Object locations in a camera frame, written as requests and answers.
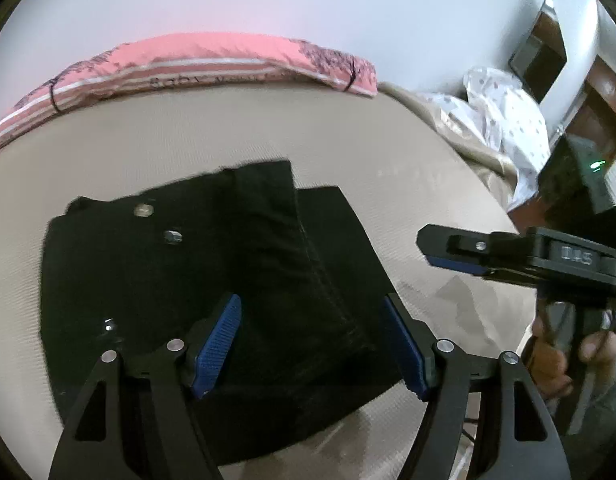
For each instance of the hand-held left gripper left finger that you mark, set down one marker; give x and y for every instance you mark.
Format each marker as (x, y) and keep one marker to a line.
(218, 345)

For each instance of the white dotted cloth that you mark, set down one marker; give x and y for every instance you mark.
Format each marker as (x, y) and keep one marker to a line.
(518, 120)

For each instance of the pink striped pillow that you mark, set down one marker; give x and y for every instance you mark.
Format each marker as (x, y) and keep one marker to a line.
(188, 60)

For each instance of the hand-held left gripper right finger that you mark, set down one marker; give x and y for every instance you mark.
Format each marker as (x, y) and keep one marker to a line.
(405, 350)

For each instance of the brown wooden furniture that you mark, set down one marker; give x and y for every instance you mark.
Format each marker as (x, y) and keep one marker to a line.
(603, 105)

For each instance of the beige bed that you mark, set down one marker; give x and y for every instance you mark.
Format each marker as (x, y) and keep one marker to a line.
(363, 150)

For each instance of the black pants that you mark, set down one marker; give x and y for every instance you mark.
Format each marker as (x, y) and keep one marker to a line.
(188, 270)

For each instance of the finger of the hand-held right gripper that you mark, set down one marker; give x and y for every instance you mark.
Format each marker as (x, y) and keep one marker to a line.
(458, 247)

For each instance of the person's grey clothing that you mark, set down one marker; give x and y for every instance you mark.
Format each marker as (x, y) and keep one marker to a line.
(603, 420)

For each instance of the person's right hand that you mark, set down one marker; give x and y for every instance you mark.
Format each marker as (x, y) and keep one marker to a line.
(548, 360)

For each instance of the beige satin blanket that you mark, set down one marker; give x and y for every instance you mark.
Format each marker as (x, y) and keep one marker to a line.
(468, 145)

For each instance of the dark framed panel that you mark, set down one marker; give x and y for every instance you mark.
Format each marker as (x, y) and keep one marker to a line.
(538, 55)

